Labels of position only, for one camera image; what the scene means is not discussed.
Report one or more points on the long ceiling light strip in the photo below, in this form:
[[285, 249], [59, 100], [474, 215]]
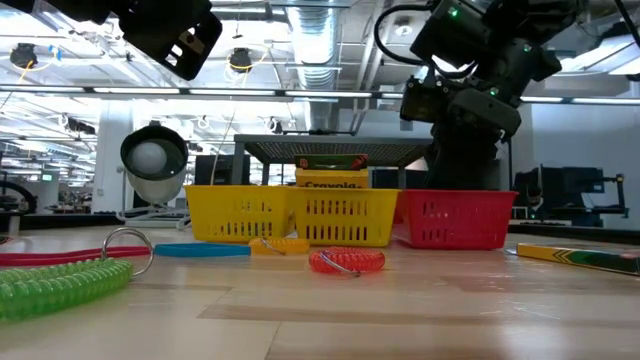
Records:
[[135, 90]]

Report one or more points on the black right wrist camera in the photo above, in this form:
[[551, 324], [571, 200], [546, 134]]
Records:
[[425, 102]]

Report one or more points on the large Crayola crayon box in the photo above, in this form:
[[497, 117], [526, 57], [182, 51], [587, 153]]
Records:
[[330, 177], [600, 260]]

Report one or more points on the long red rubber band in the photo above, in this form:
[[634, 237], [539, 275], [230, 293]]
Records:
[[50, 258]]

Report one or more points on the black frame stand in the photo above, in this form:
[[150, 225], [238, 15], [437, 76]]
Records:
[[510, 165]]

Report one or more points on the black robot workstation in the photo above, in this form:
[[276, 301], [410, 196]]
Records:
[[565, 190]]

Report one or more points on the grey perforated metal shelf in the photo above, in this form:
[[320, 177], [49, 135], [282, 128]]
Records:
[[325, 150]]

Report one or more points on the yellow plastic basket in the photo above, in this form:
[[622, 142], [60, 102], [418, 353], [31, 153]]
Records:
[[345, 197], [215, 200]]

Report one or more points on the white cylindrical spot lamp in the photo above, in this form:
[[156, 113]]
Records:
[[150, 160]]

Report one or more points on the black ceiling device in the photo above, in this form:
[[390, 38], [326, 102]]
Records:
[[22, 55], [240, 59]]

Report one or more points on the red plastic basket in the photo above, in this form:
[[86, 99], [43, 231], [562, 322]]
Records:
[[450, 225]]

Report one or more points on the silver ventilation duct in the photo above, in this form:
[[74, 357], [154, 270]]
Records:
[[315, 50]]

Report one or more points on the black background cabinet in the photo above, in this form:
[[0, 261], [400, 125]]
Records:
[[220, 172]]

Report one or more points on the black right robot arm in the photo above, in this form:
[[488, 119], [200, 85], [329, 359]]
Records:
[[500, 40]]

